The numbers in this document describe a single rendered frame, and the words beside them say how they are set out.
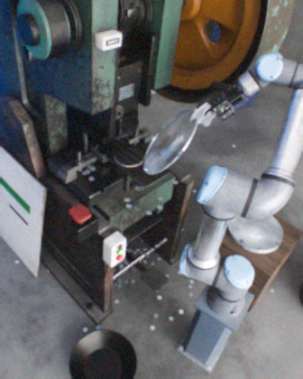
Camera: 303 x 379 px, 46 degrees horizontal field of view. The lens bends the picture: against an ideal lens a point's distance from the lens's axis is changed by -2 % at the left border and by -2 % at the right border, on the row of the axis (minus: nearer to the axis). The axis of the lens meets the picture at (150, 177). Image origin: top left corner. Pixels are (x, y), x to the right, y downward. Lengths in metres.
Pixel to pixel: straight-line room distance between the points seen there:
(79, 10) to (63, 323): 1.41
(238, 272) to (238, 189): 0.42
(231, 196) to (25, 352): 1.27
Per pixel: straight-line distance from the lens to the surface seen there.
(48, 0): 1.11
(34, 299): 2.00
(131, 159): 1.48
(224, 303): 1.43
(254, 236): 1.88
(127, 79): 1.34
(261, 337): 2.03
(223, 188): 0.99
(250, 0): 1.36
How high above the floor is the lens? 1.72
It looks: 42 degrees down
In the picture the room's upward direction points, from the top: 8 degrees clockwise
